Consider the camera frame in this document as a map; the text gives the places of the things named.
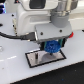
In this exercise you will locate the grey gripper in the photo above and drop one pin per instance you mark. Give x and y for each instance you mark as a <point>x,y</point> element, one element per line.
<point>48,32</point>

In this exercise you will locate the large blue gear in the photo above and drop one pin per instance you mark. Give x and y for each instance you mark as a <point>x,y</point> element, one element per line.
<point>52,46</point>

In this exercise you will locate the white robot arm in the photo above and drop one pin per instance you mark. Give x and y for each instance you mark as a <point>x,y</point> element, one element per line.
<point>46,21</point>

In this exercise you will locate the left metal peg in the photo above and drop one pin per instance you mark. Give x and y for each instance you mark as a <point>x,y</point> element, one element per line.
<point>35,57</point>

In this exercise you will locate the black framed peg base plate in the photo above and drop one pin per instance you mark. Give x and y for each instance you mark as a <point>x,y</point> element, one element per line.
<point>43,58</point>

